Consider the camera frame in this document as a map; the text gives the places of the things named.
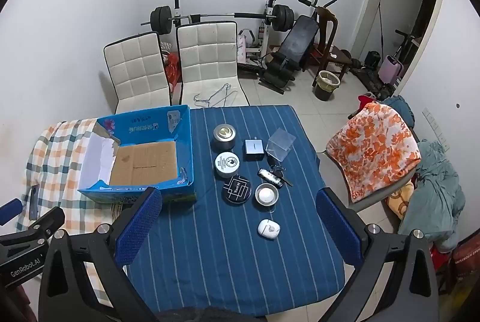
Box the blue striped tablecloth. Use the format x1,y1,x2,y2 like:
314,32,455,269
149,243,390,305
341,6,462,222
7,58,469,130
128,105,345,315

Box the teal clothes pile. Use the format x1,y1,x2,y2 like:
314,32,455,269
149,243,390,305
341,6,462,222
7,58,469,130
398,140,465,254

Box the clear acrylic box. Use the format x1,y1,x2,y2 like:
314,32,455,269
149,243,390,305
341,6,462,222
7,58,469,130
266,128,296,163

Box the trash bin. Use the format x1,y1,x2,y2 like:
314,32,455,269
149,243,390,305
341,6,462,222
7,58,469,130
313,70,341,102

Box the blue cardboard milk box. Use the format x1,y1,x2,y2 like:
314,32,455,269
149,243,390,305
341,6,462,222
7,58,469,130
78,105,196,204

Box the brown wooden chair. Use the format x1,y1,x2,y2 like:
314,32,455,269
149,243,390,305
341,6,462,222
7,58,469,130
310,7,353,87

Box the white round tin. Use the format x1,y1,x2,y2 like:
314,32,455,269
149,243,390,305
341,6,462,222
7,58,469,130
214,151,240,178

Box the barbell with black plates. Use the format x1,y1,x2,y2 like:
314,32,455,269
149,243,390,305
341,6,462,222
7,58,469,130
141,4,296,35

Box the red cloth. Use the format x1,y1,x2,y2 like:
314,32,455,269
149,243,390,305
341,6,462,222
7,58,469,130
358,95,374,111

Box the key bunch with fob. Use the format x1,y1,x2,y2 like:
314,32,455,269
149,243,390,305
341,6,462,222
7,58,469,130
257,165,293,189

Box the orange floral cloth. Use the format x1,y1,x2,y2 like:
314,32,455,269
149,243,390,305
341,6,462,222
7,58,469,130
326,102,422,203

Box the right white leather chair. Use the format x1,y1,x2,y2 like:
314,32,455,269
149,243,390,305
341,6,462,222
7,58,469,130
176,20,249,108

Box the pink suitcase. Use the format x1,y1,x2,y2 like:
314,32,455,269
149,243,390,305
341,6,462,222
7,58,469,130
378,56,404,85

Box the white earbuds case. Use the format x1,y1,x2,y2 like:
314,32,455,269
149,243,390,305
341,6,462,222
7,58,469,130
257,219,281,240

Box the grey Pisen power bank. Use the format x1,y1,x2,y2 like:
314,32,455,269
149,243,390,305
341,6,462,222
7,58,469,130
244,138,265,161

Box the black round patterned tin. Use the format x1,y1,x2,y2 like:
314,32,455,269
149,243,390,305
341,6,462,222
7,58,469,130
221,175,251,205

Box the steel lidded tin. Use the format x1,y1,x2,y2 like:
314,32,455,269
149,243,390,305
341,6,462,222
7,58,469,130
212,124,237,152

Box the wire clothes hangers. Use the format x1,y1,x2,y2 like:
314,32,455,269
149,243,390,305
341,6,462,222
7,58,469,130
193,83,238,108

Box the red plastic bag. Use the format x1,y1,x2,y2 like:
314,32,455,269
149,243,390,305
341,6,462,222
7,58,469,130
165,51,181,87

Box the orange plaid cloth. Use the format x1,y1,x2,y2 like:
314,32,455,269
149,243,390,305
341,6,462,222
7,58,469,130
15,117,130,308

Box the left white leather chair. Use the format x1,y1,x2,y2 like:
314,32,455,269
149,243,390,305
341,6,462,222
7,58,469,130
103,32,172,113

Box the black weight bench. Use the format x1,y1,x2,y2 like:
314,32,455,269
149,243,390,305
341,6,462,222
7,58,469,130
259,15,318,95

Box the white leather chair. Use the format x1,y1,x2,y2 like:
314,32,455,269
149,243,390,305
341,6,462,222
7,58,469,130
176,20,249,108
103,32,172,113

